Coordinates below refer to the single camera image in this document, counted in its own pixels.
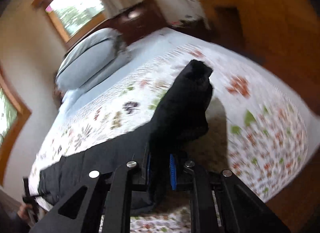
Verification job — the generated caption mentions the dark wooden headboard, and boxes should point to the dark wooden headboard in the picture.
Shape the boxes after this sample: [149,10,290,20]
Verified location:
[67,0,169,51]

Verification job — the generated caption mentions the person's left hand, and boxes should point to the person's left hand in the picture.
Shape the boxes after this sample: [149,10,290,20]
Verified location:
[17,203,33,222]

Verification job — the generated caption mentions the folded light blue duvet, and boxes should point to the folded light blue duvet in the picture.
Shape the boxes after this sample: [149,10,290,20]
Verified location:
[55,28,131,92]

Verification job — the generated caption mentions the black pants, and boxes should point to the black pants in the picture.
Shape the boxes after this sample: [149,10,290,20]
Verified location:
[38,59,213,215]

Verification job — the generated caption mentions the floral quilted bedspread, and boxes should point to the floral quilted bedspread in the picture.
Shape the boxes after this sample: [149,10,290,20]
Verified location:
[29,45,308,232]

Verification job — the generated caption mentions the wooden side window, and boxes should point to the wooden side window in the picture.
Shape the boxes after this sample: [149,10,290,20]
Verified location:
[1,70,31,185]

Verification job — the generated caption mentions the wooden window near headboard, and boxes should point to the wooden window near headboard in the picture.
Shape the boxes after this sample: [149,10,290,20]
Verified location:
[32,0,107,48]

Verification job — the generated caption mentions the wooden cabinet desk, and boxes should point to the wooden cabinet desk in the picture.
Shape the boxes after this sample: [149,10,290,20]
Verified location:
[200,0,319,113]

